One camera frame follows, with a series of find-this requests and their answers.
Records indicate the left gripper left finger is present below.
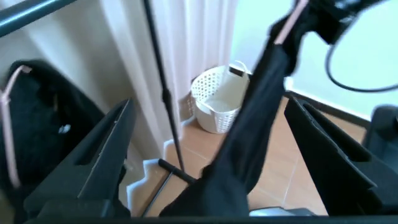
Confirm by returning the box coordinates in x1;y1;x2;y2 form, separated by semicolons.
24;98;138;218

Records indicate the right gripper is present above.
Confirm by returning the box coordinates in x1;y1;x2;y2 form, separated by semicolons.
307;0;385;46

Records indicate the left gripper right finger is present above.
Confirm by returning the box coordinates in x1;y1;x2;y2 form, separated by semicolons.
284;96;398;217

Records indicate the pink clothes hanger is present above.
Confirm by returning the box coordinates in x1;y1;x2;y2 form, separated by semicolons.
273;0;310;46
0;64;32;189

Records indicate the black garment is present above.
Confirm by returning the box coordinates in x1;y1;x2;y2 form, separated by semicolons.
0;59;105;218
159;0;315;218

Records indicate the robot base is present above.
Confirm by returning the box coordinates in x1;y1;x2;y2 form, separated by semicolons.
248;105;398;218

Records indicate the black clothes rack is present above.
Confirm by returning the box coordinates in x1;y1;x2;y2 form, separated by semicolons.
0;0;197;218

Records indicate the white laundry basket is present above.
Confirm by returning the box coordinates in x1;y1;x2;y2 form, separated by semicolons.
190;60;252;134

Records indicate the black cable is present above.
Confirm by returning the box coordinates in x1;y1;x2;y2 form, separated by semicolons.
325;43;398;93

